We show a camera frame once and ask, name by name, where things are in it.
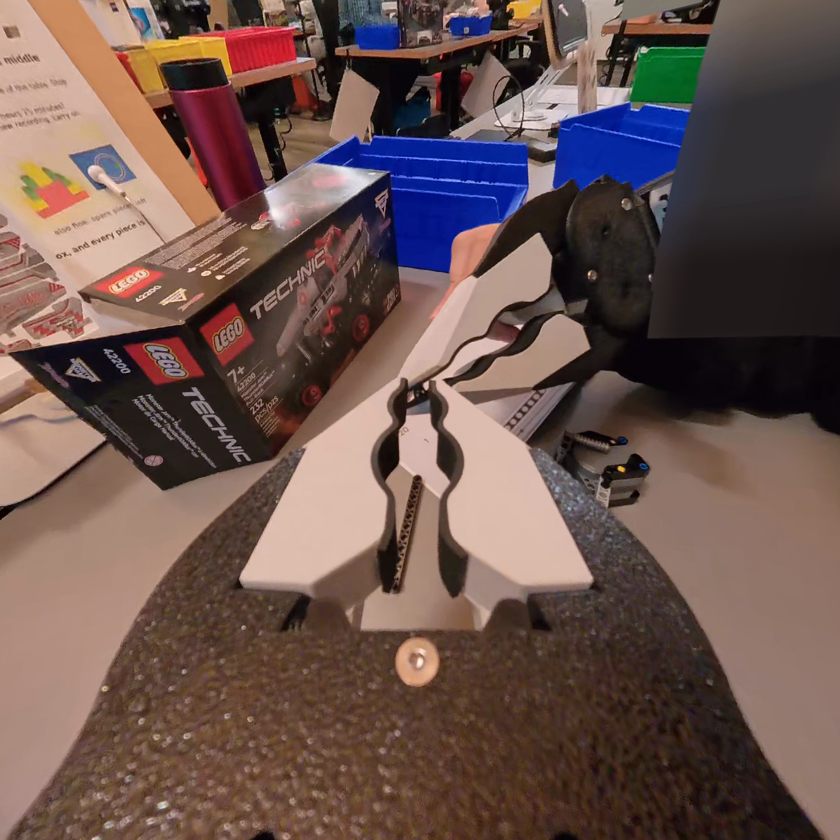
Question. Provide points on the dark toy set box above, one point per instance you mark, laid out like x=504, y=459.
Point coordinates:
x=420, y=26

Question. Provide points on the grey desk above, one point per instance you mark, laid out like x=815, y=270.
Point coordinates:
x=722, y=558

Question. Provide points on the row of red bins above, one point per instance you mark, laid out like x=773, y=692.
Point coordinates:
x=262, y=49

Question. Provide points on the black toy truck set box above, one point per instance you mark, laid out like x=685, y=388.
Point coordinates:
x=197, y=275

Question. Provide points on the long black building beam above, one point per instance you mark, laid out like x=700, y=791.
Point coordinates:
x=405, y=531

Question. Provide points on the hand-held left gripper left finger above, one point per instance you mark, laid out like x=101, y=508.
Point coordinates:
x=315, y=525

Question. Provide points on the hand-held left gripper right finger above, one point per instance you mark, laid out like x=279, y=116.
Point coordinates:
x=518, y=525

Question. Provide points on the person's right hand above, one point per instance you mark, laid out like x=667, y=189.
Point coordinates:
x=469, y=253

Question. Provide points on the person's right forearm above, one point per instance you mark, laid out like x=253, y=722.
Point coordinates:
x=735, y=387

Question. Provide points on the black and grey brick assembly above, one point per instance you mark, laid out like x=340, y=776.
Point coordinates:
x=610, y=479

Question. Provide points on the green plastic bin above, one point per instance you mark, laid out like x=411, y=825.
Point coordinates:
x=666, y=75

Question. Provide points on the purple metal tumbler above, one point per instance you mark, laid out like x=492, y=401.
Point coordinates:
x=216, y=144

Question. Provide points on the row of yellow bins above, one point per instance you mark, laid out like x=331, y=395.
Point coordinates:
x=164, y=59

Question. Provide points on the white laptop stand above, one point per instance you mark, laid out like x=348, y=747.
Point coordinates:
x=544, y=92

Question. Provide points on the brown cardboard board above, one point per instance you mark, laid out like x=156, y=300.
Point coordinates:
x=131, y=98

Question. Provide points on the small blue bin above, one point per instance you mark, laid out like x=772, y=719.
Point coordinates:
x=469, y=25
x=377, y=37

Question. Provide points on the wooden table with black legs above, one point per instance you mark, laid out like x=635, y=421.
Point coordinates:
x=426, y=49

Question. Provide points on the computer monitor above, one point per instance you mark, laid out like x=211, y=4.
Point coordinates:
x=568, y=26

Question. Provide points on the white printed poster sheet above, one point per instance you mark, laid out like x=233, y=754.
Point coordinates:
x=52, y=98

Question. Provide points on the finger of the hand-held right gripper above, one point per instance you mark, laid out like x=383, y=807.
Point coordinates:
x=554, y=348
x=485, y=295

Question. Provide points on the blue plastic bin with dividers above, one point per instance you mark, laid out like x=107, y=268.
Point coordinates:
x=446, y=197

